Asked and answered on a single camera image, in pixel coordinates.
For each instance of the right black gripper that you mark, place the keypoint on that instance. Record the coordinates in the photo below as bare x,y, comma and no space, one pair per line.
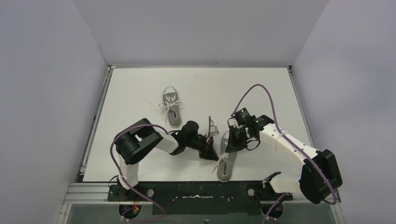
234,145

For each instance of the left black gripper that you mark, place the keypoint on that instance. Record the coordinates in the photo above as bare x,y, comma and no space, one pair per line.
206,147

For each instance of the grey canvas sneaker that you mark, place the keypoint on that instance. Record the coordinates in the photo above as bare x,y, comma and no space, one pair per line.
225,164
170,107

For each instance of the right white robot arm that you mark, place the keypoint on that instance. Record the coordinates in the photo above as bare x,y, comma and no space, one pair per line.
320,175

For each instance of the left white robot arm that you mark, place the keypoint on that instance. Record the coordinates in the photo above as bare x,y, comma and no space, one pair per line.
138,140

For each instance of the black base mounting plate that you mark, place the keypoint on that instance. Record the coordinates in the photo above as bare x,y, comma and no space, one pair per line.
251,208

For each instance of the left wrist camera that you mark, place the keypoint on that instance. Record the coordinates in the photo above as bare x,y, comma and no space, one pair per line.
213,130

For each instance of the aluminium frame rail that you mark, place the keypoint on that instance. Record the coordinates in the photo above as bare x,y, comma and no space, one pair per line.
86,193

